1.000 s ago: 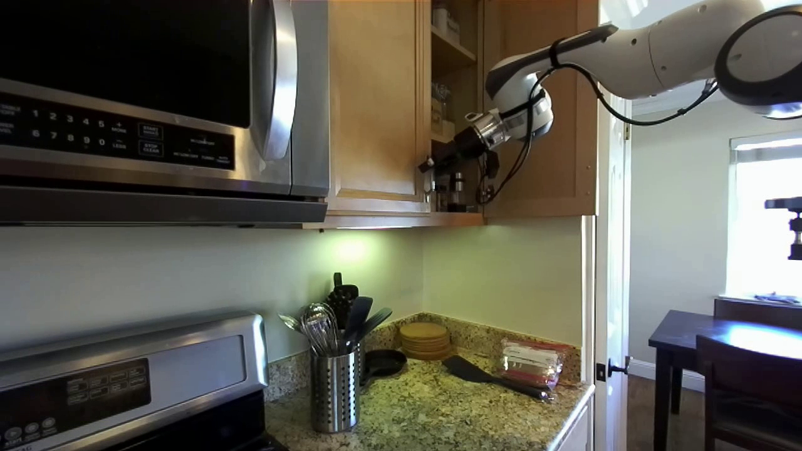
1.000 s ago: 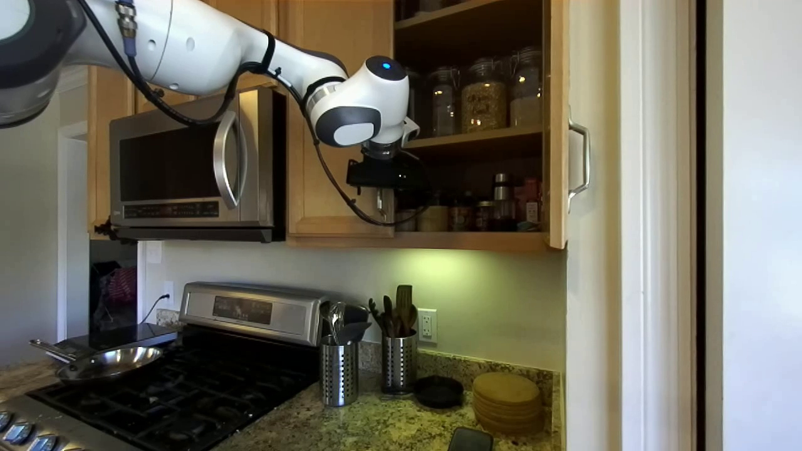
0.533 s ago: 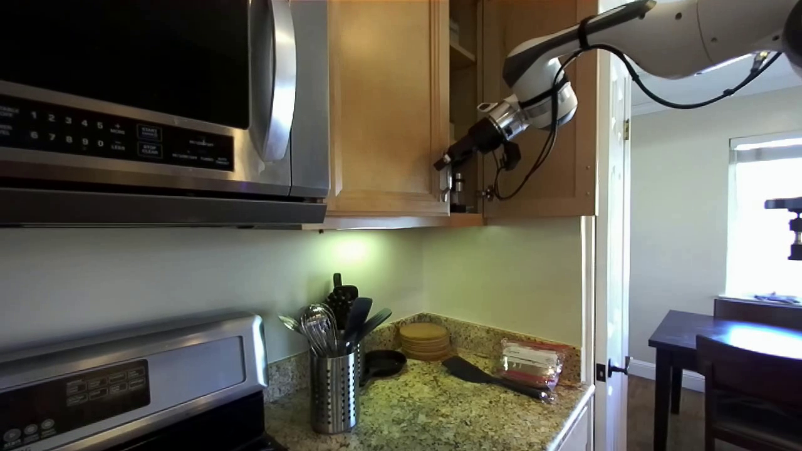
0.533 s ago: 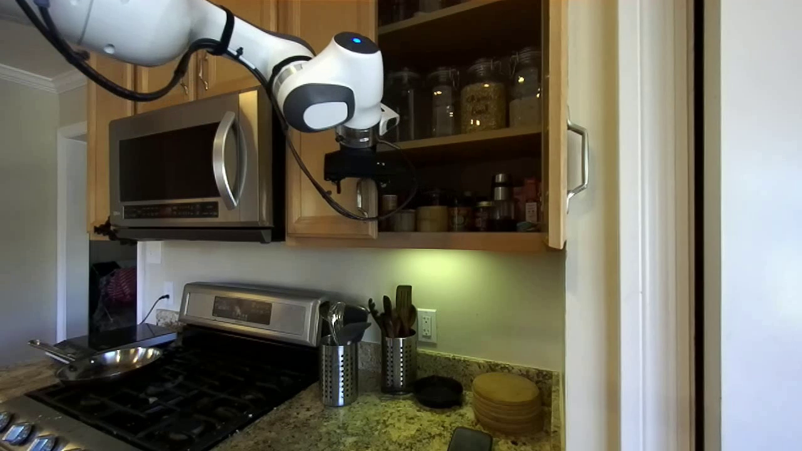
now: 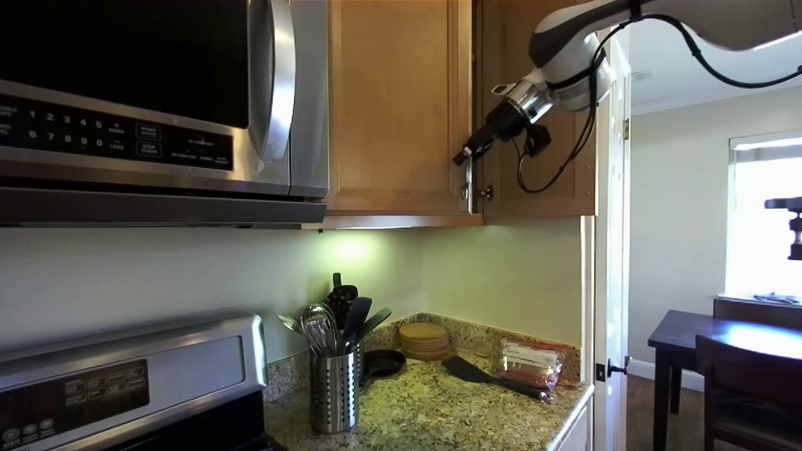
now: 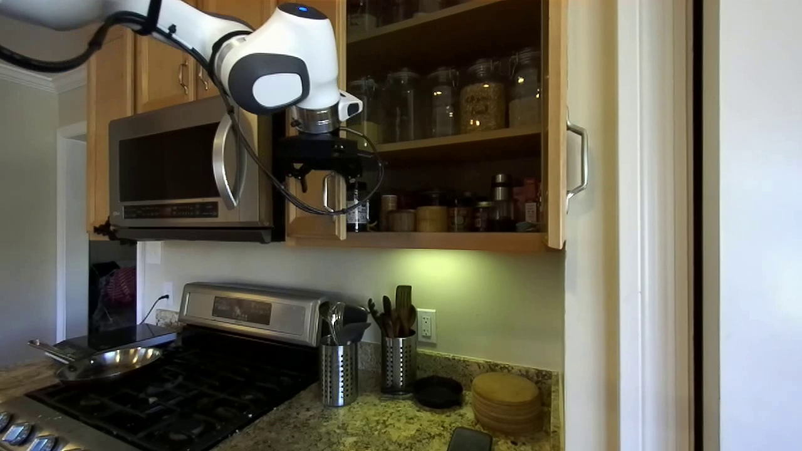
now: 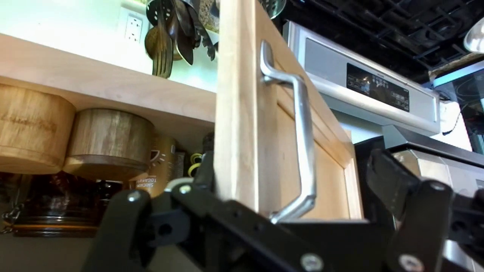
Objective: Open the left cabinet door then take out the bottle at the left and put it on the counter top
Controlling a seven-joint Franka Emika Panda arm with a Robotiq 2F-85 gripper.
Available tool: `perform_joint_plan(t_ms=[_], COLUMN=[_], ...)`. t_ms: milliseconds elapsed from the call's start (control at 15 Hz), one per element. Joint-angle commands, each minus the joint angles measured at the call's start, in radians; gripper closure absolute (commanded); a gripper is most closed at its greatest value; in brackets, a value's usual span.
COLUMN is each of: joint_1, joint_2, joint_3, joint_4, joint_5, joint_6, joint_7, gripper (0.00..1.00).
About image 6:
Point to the cork coaster stack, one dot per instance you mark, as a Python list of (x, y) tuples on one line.
[(508, 405)]

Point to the small dark spice jar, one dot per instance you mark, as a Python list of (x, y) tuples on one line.
[(484, 217), (463, 217)]

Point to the steel frying pan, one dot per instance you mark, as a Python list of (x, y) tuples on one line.
[(108, 361)]

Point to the clear glass storage jar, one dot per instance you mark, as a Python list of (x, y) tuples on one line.
[(403, 103), (446, 103)]

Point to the white door frame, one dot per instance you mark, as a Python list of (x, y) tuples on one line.
[(661, 252)]

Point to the white wall outlet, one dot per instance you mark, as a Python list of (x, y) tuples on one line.
[(427, 327)]

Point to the small black dish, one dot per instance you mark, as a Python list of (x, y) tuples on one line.
[(440, 391)]

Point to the dark cooking utensil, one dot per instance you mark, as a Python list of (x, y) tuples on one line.
[(382, 318)]

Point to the wooden spatula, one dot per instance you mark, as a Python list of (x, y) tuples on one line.
[(407, 310)]

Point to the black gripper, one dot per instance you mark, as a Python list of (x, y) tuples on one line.
[(326, 154)]

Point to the tall dark sauce bottle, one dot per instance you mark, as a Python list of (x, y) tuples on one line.
[(503, 203)]

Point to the glass jar pale contents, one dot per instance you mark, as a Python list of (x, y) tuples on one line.
[(528, 97)]

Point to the gold spice can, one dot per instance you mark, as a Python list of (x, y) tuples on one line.
[(389, 213)]

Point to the perforated steel utensil holder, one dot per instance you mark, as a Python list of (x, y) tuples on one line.
[(399, 363), (339, 377)]

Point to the glass jar yellow contents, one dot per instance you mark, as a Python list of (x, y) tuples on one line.
[(369, 127)]

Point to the black flat spatula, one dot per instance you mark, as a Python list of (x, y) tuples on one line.
[(471, 442)]

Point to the wooden wall cabinet with shelves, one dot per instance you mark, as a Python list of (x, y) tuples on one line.
[(467, 242)]

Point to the red spice jar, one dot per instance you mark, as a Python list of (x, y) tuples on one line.
[(531, 208)]

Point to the glass jar with printed label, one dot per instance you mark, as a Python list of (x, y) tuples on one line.
[(484, 103)]

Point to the round wooden container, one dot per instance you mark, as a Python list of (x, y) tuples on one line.
[(407, 221), (435, 218)]

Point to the stainless steel microwave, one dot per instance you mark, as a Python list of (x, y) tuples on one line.
[(166, 166)]

